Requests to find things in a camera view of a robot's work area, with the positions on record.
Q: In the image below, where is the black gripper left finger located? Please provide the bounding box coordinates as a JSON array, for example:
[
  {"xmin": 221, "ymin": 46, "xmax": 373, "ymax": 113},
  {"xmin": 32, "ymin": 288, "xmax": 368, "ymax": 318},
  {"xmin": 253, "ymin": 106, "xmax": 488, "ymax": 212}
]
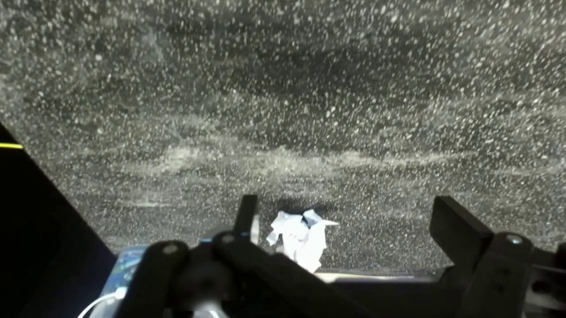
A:
[{"xmin": 113, "ymin": 192, "xmax": 356, "ymax": 318}]

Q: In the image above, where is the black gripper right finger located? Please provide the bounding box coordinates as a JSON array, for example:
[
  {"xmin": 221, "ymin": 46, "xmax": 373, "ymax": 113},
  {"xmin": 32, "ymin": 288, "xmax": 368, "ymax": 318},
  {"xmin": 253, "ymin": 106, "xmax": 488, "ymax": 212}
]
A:
[{"xmin": 428, "ymin": 194, "xmax": 566, "ymax": 318}]

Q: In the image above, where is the white paper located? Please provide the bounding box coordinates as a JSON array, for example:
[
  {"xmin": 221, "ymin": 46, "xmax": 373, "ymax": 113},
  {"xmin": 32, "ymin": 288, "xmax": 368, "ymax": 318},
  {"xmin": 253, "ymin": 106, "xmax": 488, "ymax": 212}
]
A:
[{"xmin": 265, "ymin": 208, "xmax": 341, "ymax": 273}]

